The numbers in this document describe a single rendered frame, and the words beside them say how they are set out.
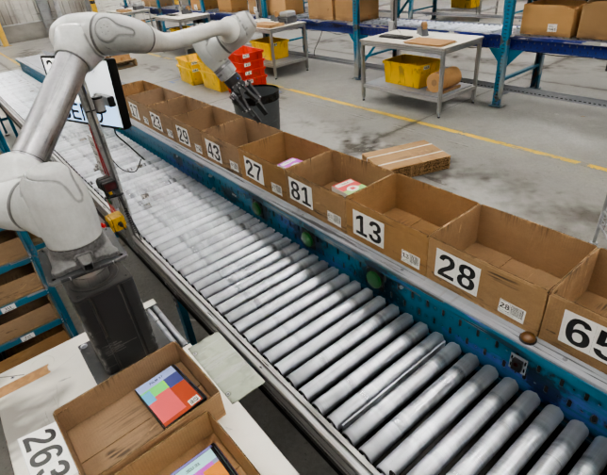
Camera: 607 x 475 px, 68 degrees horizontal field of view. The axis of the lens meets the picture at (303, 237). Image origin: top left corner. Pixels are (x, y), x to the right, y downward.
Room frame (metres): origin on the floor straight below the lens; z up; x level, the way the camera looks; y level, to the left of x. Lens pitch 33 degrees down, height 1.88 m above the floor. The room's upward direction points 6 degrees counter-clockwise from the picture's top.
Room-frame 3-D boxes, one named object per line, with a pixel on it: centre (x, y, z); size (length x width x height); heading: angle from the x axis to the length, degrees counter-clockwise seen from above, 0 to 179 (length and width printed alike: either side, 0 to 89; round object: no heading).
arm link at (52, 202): (1.15, 0.67, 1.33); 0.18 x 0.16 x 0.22; 69
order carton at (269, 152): (2.09, 0.05, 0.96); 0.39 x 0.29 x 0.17; 36
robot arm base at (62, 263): (1.12, 0.65, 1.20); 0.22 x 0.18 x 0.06; 31
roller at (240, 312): (1.40, 0.12, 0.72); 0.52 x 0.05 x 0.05; 126
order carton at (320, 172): (1.77, -0.18, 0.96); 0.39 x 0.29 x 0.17; 36
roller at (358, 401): (0.93, -0.22, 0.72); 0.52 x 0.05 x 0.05; 126
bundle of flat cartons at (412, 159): (3.93, -1.03, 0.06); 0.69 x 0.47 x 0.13; 105
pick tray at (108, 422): (0.84, 0.51, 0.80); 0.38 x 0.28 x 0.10; 127
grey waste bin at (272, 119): (4.78, 0.34, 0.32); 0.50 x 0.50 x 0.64
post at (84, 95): (1.94, 0.85, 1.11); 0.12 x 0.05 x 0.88; 36
